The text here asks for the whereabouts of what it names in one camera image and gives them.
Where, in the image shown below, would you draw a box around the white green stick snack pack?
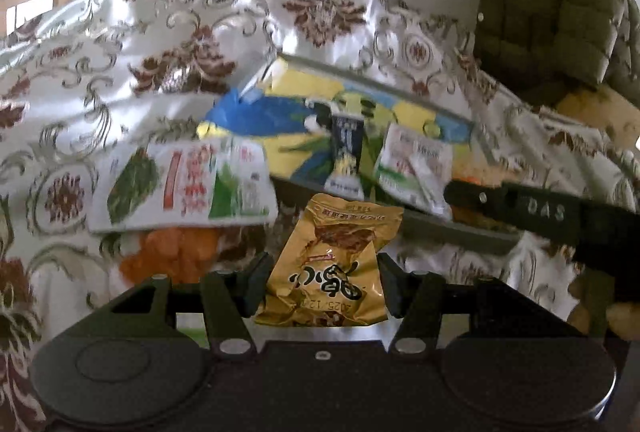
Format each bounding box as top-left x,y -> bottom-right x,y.
373,123 -> 454,221

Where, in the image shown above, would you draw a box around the bag of orange snacks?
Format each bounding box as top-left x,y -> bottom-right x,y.
118,227 -> 241,285

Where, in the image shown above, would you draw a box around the frog painting paper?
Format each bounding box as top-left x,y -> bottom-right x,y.
198,59 -> 472,184

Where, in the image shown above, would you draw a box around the rice cracker pack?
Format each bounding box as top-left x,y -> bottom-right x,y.
451,143 -> 490,184

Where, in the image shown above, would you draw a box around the seaweed snack bag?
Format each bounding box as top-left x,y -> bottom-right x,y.
87,137 -> 279,233

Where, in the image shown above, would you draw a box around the gold snack packet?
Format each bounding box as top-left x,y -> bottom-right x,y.
255,194 -> 404,327

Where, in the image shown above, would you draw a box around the olive puffer jacket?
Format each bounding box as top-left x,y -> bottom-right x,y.
474,0 -> 639,105

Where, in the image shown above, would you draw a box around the grey tray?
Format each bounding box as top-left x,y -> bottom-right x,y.
249,54 -> 524,258

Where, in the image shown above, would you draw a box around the dark blue milk carton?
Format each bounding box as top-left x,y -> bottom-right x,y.
324,113 -> 364,200

